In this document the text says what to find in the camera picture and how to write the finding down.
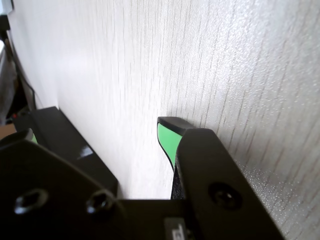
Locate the black box container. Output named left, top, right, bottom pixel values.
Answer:
left=31, top=106, right=119, bottom=198

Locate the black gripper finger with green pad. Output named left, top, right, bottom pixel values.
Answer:
left=156, top=116, right=286, bottom=240
left=0, top=127, right=126, bottom=240

